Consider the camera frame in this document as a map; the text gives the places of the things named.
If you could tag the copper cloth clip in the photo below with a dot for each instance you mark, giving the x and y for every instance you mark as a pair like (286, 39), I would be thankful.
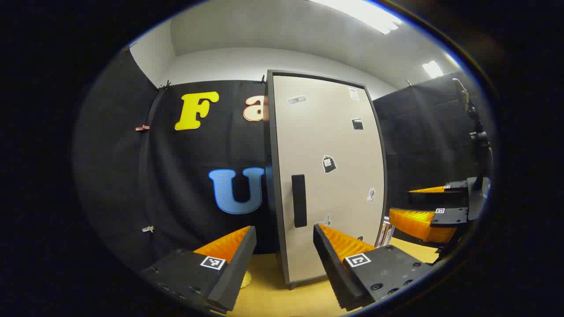
(142, 128)

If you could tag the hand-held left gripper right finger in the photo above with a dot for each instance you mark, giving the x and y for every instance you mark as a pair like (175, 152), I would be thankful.
(332, 268)

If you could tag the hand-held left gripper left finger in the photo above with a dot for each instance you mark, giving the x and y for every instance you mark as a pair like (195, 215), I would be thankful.
(238, 268)

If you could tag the grey cabinet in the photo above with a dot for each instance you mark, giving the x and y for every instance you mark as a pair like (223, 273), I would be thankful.
(269, 132)

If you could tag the yellow coaster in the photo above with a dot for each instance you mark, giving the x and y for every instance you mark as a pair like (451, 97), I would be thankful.
(246, 279)

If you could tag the upright paperback book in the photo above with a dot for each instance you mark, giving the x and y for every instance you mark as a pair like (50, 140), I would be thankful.
(387, 235)
(391, 235)
(381, 235)

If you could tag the small ceiling light panel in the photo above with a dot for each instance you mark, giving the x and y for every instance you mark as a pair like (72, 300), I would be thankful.
(432, 69)

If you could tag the white cloth clip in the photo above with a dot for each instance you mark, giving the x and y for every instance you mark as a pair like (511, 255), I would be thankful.
(148, 229)

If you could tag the long ceiling light panel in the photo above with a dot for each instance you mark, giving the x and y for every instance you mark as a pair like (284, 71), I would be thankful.
(365, 15)

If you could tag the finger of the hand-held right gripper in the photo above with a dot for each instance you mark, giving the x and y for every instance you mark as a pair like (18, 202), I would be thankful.
(436, 199)
(449, 216)

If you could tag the black backdrop cloth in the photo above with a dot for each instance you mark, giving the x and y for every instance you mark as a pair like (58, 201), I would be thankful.
(185, 176)

